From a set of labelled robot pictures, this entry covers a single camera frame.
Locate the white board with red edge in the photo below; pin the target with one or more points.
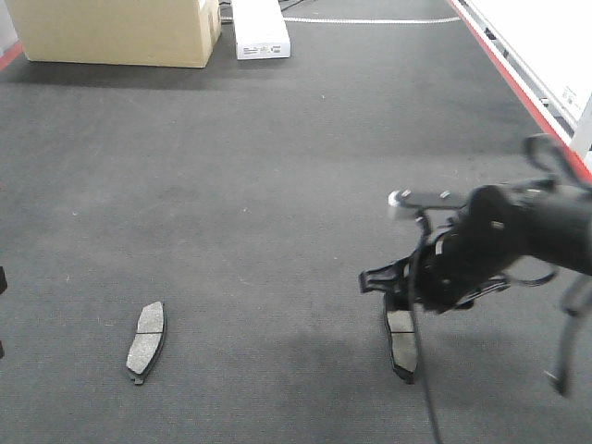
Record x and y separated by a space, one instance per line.
542 49

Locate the long white carton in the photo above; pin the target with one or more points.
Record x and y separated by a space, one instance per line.
260 30

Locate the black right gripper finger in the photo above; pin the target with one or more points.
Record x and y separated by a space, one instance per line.
391 278
398 302

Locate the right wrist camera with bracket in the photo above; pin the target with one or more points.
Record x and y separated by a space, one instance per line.
406 204

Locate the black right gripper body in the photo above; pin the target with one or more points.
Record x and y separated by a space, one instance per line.
477 247

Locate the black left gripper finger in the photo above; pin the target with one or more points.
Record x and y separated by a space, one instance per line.
3 282

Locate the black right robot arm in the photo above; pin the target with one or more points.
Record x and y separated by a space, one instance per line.
550 222

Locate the grey brake pad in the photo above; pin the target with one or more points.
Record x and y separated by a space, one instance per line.
401 340
148 341

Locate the brown cardboard box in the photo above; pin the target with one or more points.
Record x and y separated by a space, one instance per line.
175 34

